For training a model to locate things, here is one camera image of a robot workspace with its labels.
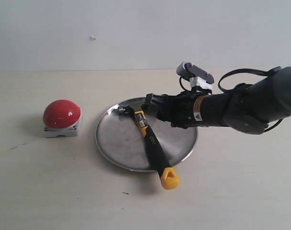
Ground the round stainless steel plate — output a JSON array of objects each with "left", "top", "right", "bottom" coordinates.
[{"left": 95, "top": 97, "right": 198, "bottom": 172}]

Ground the yellow black claw hammer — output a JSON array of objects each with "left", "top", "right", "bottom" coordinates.
[{"left": 117, "top": 105, "right": 180, "bottom": 190}]

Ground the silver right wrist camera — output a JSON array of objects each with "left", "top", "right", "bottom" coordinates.
[{"left": 176, "top": 62, "right": 214, "bottom": 95}]

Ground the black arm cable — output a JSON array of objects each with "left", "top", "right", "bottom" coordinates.
[{"left": 218, "top": 63, "right": 291, "bottom": 132}]

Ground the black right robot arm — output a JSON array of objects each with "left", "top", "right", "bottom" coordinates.
[{"left": 142, "top": 62, "right": 291, "bottom": 135}]

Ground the red dome push button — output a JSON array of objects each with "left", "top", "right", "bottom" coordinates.
[{"left": 43, "top": 99, "right": 83, "bottom": 138}]

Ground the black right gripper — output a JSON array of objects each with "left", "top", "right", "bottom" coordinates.
[{"left": 141, "top": 92, "right": 208, "bottom": 129}]

